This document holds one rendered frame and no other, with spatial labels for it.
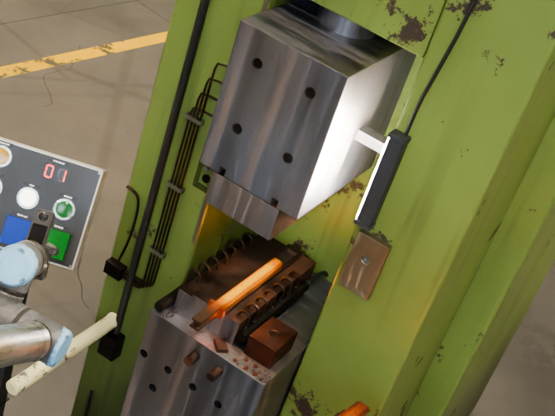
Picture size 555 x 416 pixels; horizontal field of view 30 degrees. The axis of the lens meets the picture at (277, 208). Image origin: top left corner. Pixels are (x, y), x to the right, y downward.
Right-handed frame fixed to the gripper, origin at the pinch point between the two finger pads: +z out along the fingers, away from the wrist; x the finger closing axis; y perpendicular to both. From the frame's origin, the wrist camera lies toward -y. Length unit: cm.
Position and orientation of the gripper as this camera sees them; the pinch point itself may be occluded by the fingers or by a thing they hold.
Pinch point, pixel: (46, 243)
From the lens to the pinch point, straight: 271.0
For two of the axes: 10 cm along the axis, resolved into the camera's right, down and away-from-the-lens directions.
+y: -3.0, 9.5, 0.3
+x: 9.5, 3.0, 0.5
